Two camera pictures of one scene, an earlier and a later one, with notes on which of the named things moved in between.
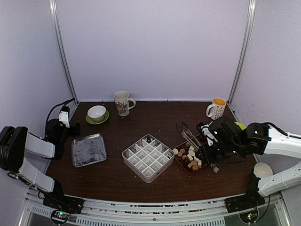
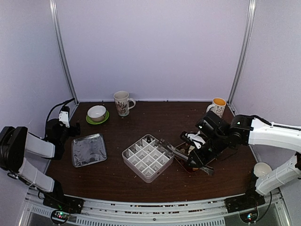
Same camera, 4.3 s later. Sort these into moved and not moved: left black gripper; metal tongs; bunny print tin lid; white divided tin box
Moved: metal tongs
Not moved: white divided tin box; left black gripper; bunny print tin lid
